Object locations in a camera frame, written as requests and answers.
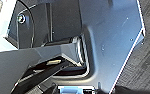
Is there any white box with blue middle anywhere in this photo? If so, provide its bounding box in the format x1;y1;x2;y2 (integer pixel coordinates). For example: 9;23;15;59
57;85;99;94

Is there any thin black base cable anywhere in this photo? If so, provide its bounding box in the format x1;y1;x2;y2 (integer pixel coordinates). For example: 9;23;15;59
16;0;38;48

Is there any round ring on robot base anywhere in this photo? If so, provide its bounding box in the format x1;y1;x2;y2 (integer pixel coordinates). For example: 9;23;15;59
17;14;27;24

